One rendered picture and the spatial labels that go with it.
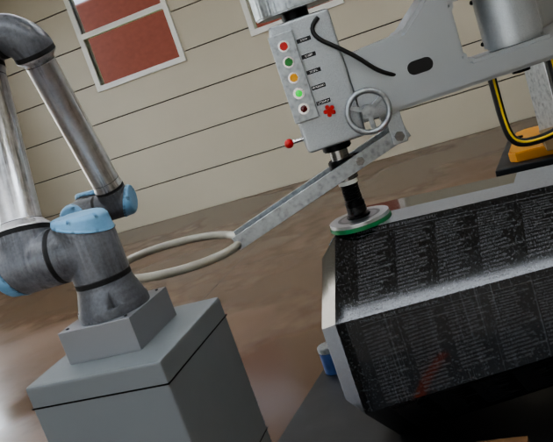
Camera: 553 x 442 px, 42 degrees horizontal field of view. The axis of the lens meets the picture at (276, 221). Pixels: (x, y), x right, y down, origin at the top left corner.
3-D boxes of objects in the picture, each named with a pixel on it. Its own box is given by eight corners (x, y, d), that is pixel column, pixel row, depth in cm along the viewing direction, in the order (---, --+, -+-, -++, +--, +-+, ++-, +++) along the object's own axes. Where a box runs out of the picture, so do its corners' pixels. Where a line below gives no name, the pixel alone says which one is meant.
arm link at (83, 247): (118, 275, 179) (92, 210, 175) (57, 294, 182) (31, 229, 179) (138, 259, 193) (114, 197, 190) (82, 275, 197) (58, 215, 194)
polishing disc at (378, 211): (397, 203, 253) (396, 201, 253) (378, 224, 235) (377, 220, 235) (342, 215, 264) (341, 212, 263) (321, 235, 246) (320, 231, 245)
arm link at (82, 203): (85, 200, 214) (100, 190, 226) (51, 210, 217) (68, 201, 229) (96, 229, 216) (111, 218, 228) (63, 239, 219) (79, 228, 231)
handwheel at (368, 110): (393, 124, 236) (380, 80, 233) (398, 126, 226) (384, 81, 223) (349, 139, 237) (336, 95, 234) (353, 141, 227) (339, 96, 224)
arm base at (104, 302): (121, 319, 177) (107, 282, 175) (65, 329, 185) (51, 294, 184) (162, 289, 193) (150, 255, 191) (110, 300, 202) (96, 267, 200)
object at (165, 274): (247, 229, 275) (246, 221, 274) (242, 261, 227) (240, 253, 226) (124, 258, 277) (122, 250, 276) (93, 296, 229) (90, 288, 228)
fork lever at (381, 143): (402, 131, 253) (394, 120, 252) (412, 136, 234) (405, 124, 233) (241, 239, 260) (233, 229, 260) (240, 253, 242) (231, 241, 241)
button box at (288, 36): (319, 116, 232) (291, 30, 227) (319, 117, 230) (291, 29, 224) (295, 124, 233) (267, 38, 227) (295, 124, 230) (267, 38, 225)
